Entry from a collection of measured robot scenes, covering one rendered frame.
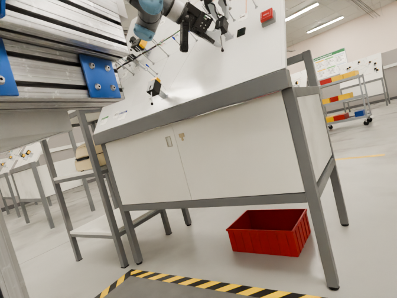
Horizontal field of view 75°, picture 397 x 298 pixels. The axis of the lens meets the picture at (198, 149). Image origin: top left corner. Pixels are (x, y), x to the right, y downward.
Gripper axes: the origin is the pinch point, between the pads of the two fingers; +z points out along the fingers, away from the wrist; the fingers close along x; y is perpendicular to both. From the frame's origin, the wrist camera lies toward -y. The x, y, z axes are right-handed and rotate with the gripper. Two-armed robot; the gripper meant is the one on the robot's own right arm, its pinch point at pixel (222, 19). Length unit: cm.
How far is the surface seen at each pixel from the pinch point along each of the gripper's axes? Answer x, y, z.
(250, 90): -12.8, -29.4, 23.3
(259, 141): -10, -35, 43
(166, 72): 37.9, -6.2, 10.9
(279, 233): -3, -41, 98
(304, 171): -26, -42, 55
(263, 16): -18.1, -3.4, 5.6
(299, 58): -19, 31, 39
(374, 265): -41, -47, 107
